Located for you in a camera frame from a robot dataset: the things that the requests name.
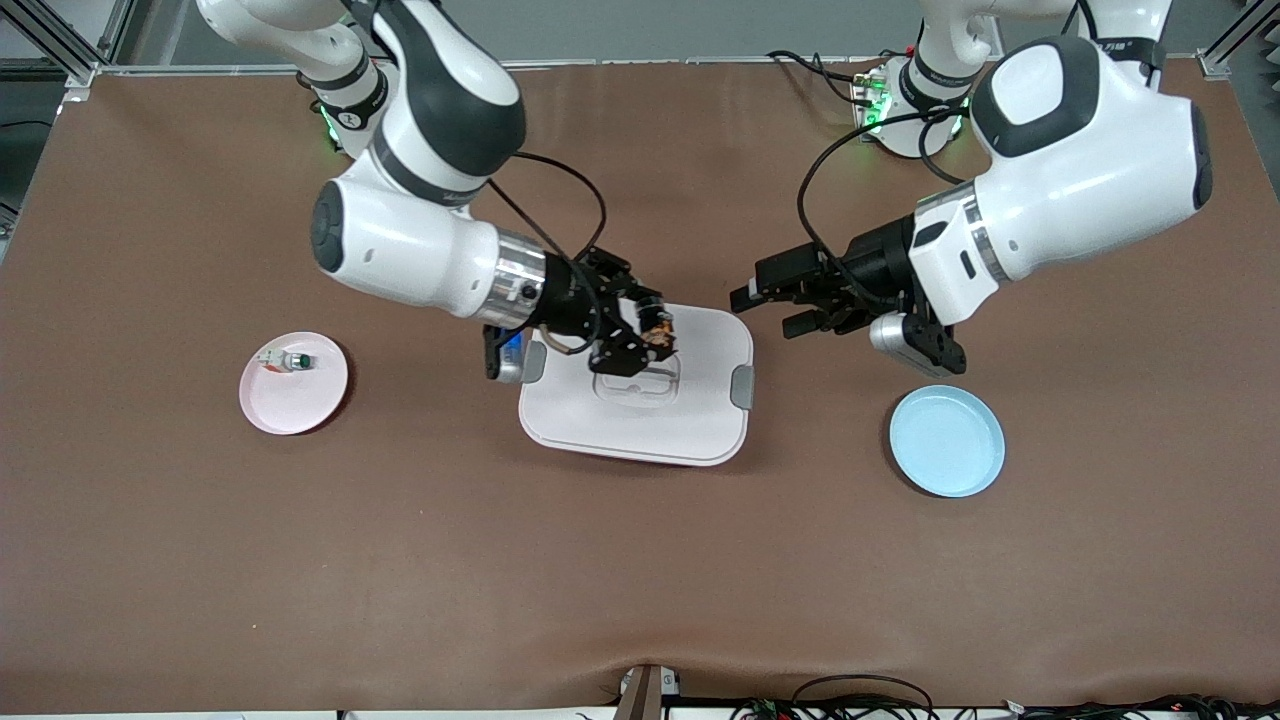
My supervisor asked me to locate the orange and black switch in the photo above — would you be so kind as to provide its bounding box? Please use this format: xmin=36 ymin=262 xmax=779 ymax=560
xmin=640 ymin=306 xmax=675 ymax=361

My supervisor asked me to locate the white lidded storage box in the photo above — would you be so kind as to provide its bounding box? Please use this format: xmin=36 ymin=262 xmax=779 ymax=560
xmin=518 ymin=300 xmax=756 ymax=468

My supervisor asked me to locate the light blue round plate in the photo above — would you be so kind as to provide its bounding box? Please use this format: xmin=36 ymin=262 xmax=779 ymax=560
xmin=889 ymin=385 xmax=1007 ymax=499

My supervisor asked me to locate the pink round plate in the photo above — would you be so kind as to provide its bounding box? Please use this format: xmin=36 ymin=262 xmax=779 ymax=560
xmin=238 ymin=331 xmax=350 ymax=437

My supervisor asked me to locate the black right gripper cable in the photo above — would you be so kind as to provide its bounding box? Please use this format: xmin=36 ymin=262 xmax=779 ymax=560
xmin=455 ymin=150 xmax=608 ymax=357

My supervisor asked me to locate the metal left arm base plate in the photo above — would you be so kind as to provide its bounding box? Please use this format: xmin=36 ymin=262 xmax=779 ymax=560
xmin=850 ymin=68 xmax=976 ymax=151

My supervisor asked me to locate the black left arm base cable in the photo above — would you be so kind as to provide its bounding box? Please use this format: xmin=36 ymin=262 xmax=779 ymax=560
xmin=765 ymin=48 xmax=871 ymax=106

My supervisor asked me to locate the metal table edge rail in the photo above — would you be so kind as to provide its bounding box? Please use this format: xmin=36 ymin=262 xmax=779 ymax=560
xmin=100 ymin=57 xmax=1201 ymax=74

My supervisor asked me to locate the metal post bracket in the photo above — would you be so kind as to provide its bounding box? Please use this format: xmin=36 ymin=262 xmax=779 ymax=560
xmin=613 ymin=662 xmax=684 ymax=720

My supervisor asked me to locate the black cable loop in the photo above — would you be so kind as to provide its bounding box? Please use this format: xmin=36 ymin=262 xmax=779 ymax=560
xmin=790 ymin=674 xmax=936 ymax=720

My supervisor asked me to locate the aluminium frame profile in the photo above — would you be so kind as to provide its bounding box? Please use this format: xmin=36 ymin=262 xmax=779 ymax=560
xmin=0 ymin=0 xmax=136 ymax=86
xmin=1195 ymin=0 xmax=1280 ymax=81

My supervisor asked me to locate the black cable bundle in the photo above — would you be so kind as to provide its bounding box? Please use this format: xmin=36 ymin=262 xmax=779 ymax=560
xmin=1005 ymin=693 xmax=1280 ymax=720

